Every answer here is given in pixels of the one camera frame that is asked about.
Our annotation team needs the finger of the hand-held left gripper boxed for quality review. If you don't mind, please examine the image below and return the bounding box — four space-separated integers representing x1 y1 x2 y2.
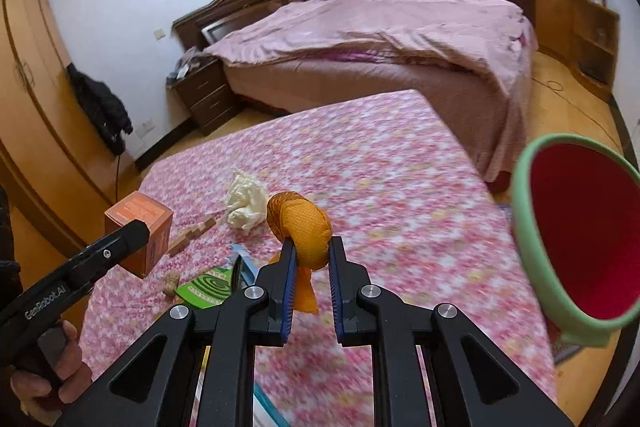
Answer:
65 219 151 288

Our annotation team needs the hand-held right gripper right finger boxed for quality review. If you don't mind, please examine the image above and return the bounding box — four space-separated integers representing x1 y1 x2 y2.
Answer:
327 236 573 427

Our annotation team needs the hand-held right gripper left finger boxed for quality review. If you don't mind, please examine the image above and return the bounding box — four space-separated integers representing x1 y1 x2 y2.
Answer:
57 237 301 427

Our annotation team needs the orange cardboard box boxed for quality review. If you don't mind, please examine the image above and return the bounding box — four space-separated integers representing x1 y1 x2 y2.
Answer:
104 191 175 279

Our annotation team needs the orange mesh bag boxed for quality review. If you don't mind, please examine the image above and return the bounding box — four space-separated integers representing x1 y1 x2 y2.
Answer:
266 190 333 314

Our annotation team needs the red bin with green rim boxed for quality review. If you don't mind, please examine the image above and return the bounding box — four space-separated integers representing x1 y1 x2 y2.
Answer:
510 133 640 349

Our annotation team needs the person's left hand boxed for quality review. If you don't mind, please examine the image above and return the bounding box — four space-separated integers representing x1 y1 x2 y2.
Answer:
10 321 95 418

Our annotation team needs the white teal medicine box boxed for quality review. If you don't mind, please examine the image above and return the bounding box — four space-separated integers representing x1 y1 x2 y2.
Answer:
230 244 258 293

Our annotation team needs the wooden block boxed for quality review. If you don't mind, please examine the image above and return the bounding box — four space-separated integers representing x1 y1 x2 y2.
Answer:
167 216 218 258

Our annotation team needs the green mosquito coil box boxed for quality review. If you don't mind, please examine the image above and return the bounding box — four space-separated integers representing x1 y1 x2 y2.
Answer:
175 268 241 310

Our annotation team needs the white foam net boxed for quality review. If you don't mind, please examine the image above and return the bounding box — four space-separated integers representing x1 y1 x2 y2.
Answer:
225 171 271 235

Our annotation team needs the pink floral tablecloth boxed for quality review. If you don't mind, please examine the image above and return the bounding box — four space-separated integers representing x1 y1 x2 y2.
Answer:
77 89 558 427

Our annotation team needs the black jacket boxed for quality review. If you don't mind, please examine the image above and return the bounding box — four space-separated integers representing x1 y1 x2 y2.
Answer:
66 64 135 156

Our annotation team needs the dark wooden nightstand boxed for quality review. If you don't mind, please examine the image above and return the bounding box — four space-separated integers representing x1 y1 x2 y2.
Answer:
166 57 243 136

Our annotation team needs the wooden wardrobe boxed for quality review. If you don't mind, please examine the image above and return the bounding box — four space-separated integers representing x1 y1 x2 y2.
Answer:
0 0 143 258

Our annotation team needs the small heap of clothes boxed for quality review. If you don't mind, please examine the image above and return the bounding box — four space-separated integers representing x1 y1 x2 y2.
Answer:
167 47 213 80

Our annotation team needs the pink blanket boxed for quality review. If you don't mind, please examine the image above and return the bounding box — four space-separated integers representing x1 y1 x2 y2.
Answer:
202 0 538 180

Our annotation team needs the long wooden cabinet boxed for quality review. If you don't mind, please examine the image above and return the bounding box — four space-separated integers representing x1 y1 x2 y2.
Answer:
363 0 621 102

